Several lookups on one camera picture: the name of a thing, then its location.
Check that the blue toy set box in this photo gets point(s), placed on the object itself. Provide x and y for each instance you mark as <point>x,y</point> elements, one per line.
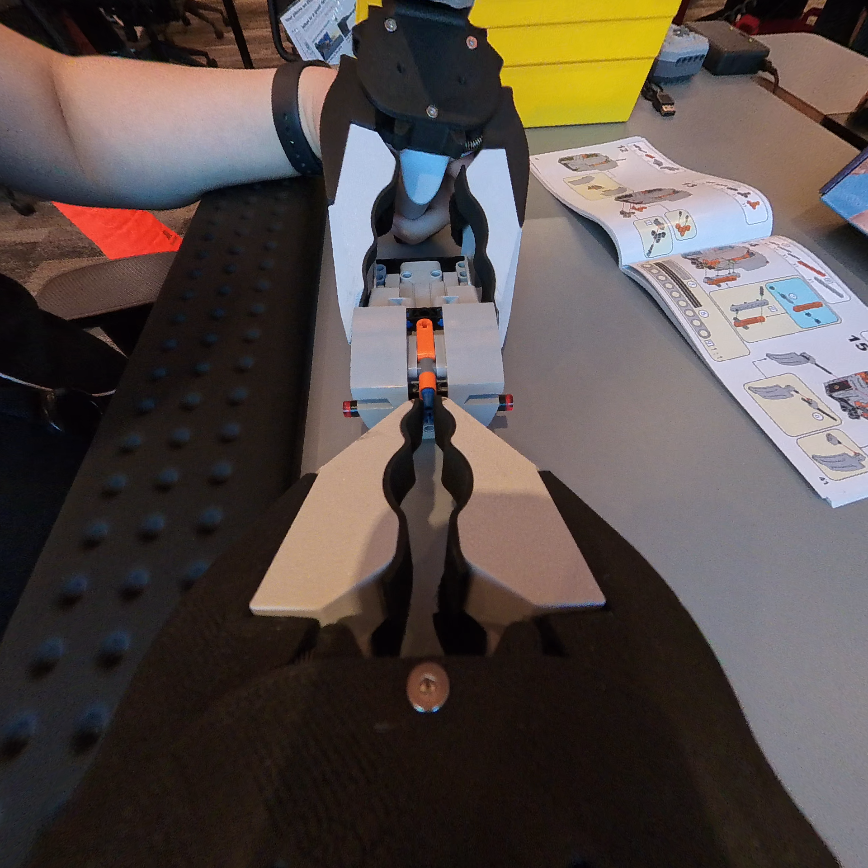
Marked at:
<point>851,196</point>

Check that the dark studded mat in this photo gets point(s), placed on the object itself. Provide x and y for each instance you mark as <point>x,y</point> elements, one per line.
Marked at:
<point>169,441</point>

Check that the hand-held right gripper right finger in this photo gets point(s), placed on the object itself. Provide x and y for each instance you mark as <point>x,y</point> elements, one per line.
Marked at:
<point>522,542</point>

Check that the grey brick toy vehicle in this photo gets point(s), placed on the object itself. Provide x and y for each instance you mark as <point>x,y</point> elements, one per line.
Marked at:
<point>427,352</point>

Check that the open instruction booklet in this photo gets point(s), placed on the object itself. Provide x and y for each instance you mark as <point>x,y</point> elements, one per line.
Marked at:
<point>746,325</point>

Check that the person's black clothing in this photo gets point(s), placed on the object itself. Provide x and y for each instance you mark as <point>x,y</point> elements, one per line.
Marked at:
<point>41,407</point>

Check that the orange cloth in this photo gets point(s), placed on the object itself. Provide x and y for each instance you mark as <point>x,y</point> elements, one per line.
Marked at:
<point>122,230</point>

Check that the light grey battery box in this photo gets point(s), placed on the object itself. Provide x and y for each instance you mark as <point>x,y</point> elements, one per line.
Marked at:
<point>681,51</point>

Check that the black power adapter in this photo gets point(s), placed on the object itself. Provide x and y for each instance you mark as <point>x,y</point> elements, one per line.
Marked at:
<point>736,44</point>

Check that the grey desk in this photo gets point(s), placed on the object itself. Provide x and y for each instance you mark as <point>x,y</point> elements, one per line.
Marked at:
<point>644,475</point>
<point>814,68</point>

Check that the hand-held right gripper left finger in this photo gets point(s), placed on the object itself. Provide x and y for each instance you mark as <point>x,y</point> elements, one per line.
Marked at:
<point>332,542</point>

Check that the person's left hand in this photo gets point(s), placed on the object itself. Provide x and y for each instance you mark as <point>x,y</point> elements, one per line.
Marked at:
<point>415,229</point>

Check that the printed paper sheet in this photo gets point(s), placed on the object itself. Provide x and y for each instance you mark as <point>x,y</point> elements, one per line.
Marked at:
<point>322,30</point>

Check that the person's left forearm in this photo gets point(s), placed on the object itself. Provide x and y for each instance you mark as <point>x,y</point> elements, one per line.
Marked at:
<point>135,129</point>

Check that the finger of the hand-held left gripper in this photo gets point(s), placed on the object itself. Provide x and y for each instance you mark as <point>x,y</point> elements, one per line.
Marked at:
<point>502,217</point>
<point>352,203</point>

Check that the black wristband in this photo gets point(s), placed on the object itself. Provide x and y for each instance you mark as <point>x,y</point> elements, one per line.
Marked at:
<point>295,122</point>

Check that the yellow plastic bin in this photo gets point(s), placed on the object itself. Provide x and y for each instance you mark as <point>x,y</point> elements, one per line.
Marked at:
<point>576,61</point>

